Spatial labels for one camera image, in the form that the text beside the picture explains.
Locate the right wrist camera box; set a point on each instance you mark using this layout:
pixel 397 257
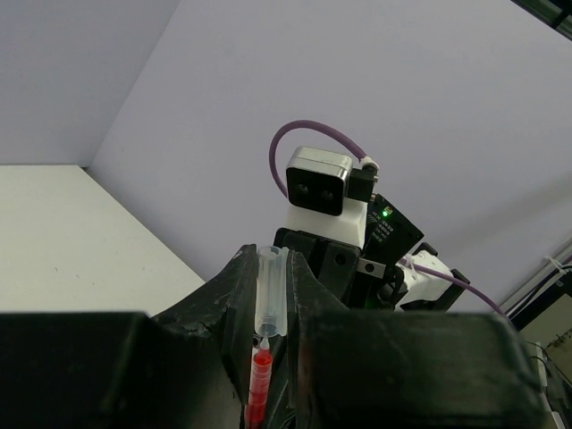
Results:
pixel 329 195

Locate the clear small cap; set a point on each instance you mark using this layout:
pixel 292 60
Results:
pixel 271 303

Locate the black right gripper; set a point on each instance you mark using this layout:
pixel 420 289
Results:
pixel 364 368

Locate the red pencil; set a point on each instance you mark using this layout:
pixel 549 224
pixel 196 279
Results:
pixel 260 378

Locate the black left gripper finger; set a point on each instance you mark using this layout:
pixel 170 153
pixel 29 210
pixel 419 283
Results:
pixel 187 367

